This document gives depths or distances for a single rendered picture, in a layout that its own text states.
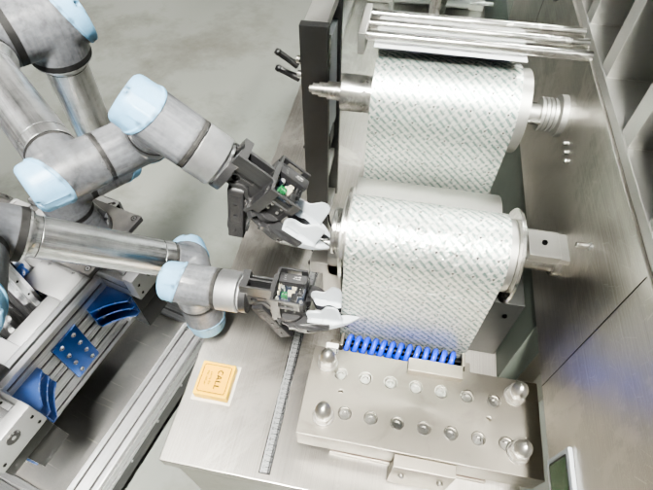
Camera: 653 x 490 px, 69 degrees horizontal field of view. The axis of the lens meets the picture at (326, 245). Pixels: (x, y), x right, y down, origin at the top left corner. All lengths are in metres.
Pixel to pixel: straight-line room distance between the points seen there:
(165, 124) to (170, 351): 1.33
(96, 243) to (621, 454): 0.83
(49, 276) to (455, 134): 1.17
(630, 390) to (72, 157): 0.72
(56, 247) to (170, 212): 1.69
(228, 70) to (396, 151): 2.74
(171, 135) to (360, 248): 0.30
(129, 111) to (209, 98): 2.64
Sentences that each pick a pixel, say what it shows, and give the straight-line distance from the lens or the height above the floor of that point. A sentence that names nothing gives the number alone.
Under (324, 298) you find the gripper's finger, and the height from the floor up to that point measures 1.10.
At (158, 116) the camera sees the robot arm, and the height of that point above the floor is 1.47.
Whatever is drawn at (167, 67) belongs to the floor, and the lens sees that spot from 3.66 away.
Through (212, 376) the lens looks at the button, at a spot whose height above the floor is 0.92.
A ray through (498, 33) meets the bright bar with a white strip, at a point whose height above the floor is 1.45.
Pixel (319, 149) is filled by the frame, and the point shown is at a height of 1.18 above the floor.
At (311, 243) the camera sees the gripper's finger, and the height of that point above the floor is 1.26.
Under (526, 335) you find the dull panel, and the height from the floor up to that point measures 1.08.
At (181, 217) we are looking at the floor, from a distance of 2.55.
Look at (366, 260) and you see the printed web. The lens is 0.71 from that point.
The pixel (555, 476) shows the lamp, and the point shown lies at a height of 1.18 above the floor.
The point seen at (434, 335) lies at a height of 1.07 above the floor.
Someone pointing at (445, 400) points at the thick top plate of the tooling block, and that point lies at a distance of 0.88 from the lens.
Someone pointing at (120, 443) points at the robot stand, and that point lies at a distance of 1.80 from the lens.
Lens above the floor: 1.84
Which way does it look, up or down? 52 degrees down
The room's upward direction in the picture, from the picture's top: straight up
